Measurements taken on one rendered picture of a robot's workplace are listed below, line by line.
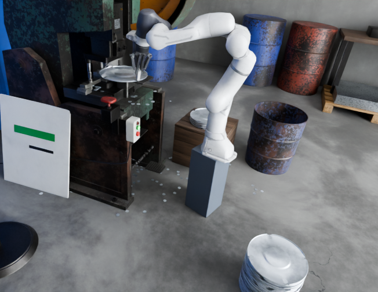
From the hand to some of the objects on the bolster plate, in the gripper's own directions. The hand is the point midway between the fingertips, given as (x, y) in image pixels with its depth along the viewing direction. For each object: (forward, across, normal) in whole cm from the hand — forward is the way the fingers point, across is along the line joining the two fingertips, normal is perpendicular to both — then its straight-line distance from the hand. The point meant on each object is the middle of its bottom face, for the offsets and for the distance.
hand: (138, 74), depth 175 cm
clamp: (+14, -26, +6) cm, 30 cm away
